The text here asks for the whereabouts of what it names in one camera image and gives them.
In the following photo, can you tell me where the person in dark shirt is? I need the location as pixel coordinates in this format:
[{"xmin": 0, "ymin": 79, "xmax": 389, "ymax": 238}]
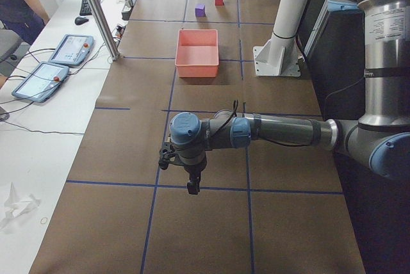
[{"xmin": 1, "ymin": 0, "xmax": 49, "ymax": 45}]

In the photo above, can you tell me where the purple foam block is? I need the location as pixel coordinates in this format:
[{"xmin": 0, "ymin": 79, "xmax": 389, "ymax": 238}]
[{"xmin": 195, "ymin": 4, "xmax": 206, "ymax": 17}]

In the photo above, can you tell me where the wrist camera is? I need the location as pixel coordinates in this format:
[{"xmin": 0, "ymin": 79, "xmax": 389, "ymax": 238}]
[{"xmin": 158, "ymin": 141, "xmax": 181, "ymax": 170}]

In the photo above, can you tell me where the teach pendant tablet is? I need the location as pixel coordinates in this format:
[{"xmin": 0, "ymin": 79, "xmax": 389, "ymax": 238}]
[
  {"xmin": 49, "ymin": 34, "xmax": 94, "ymax": 66},
  {"xmin": 12, "ymin": 61, "xmax": 69, "ymax": 102}
]

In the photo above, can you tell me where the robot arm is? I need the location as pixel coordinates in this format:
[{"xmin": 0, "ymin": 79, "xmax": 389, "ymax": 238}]
[{"xmin": 158, "ymin": 0, "xmax": 409, "ymax": 195}]

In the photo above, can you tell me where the near teach pendant tablet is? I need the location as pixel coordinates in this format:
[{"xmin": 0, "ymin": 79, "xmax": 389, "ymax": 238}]
[{"xmin": 12, "ymin": 61, "xmax": 69, "ymax": 102}]

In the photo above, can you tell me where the far teach pendant tablet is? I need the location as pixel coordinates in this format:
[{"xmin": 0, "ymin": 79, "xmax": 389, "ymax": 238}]
[{"xmin": 49, "ymin": 34, "xmax": 94, "ymax": 66}]

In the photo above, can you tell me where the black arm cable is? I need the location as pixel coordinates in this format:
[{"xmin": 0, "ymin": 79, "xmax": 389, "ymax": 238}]
[{"xmin": 211, "ymin": 99, "xmax": 308, "ymax": 147}]

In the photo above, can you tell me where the black computer mouse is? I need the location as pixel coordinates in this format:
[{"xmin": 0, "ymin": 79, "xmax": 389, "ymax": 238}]
[{"xmin": 74, "ymin": 17, "xmax": 89, "ymax": 26}]

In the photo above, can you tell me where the black keyboard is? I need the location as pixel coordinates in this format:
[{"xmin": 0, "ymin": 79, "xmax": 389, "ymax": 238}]
[{"xmin": 79, "ymin": 0, "xmax": 103, "ymax": 16}]

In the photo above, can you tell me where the pink plastic bin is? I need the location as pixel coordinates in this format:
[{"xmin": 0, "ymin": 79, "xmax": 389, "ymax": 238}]
[{"xmin": 175, "ymin": 29, "xmax": 219, "ymax": 78}]

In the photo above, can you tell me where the aluminium frame post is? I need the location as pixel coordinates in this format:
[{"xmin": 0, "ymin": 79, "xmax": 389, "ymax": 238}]
[{"xmin": 88, "ymin": 0, "xmax": 120, "ymax": 61}]

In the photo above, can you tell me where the white mounting post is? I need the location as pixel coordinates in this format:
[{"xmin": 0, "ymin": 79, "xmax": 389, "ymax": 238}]
[{"xmin": 253, "ymin": 0, "xmax": 329, "ymax": 77}]

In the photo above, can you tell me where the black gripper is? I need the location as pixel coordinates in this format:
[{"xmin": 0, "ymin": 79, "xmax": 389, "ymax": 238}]
[{"xmin": 179, "ymin": 155, "xmax": 207, "ymax": 194}]

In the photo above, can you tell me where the crumpled white paper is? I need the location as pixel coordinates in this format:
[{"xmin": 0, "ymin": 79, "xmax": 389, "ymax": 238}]
[{"xmin": 1, "ymin": 182, "xmax": 41, "ymax": 229}]

